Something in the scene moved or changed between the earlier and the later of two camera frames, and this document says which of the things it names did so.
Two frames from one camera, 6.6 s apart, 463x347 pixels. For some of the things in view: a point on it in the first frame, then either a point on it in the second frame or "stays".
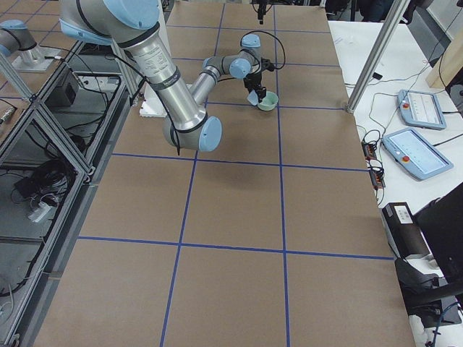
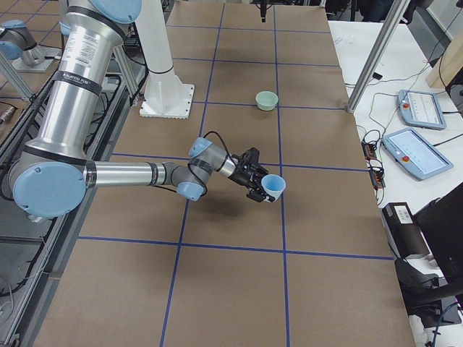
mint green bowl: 269,101 stays
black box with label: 404,235 stays
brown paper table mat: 275,238 stays
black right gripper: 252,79 to 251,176
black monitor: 440,221 stays
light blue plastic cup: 253,97 to 273,185
